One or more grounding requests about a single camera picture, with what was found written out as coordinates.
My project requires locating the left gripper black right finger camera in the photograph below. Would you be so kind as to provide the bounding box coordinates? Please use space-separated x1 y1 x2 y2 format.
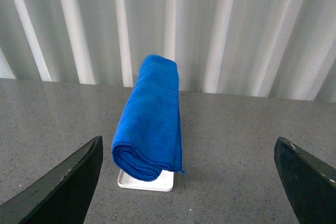
274 137 335 223

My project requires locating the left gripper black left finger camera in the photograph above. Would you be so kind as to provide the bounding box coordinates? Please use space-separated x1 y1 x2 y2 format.
1 136 103 223

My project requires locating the blue microfiber towel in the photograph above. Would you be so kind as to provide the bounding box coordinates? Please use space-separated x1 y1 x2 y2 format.
111 55 183 182

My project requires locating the white rack with wooden bars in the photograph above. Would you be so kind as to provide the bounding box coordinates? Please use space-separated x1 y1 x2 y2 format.
117 170 174 192

